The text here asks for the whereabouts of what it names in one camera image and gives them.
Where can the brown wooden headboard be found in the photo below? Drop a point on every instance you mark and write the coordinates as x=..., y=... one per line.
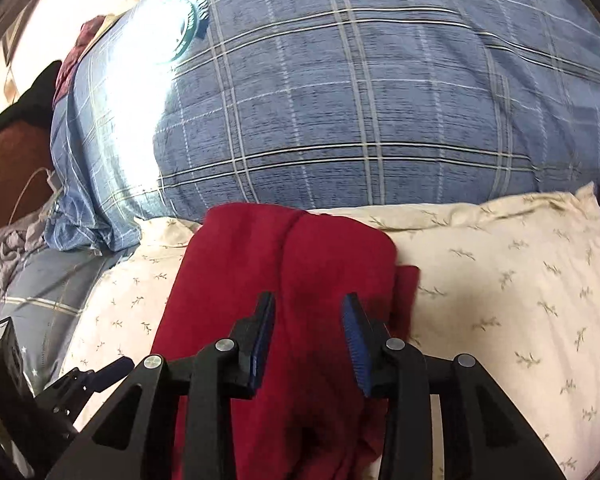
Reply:
x=10, y=175

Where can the dark red cloth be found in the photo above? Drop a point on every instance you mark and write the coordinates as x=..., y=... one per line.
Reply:
x=77, y=55

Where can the cream floral pillow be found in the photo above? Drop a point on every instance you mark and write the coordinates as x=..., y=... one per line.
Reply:
x=505, y=285

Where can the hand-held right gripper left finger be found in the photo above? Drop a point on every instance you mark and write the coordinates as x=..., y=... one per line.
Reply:
x=260, y=346

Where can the grey crumpled cloth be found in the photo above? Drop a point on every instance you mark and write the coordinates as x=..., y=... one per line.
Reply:
x=17, y=255

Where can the blue plaid quilt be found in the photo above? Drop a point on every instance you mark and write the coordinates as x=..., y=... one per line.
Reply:
x=355, y=85

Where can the black cloth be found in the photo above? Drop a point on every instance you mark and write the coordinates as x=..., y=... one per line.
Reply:
x=30, y=105

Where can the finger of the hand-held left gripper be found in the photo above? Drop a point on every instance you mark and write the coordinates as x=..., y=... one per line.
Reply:
x=111, y=370

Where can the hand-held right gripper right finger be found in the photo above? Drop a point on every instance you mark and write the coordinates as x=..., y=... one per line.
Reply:
x=356, y=349

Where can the red garment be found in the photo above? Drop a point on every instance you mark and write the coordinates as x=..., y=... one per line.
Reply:
x=260, y=260

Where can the grey plaid bed sheet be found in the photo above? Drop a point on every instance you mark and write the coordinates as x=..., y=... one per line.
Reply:
x=50, y=290

